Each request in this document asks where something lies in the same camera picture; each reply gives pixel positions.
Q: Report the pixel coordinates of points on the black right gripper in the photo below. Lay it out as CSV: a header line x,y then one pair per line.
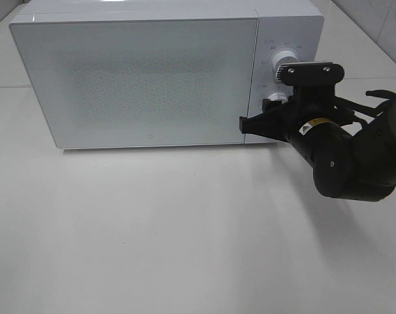
x,y
308,121

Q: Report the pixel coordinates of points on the white microwave knob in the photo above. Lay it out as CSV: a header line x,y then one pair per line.
x,y
278,96
282,56

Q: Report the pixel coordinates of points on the white microwave door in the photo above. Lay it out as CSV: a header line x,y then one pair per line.
x,y
140,84

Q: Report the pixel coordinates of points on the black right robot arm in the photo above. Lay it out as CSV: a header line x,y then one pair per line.
x,y
350,147

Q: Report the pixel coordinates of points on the white microwave oven body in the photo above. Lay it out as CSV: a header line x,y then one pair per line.
x,y
280,24

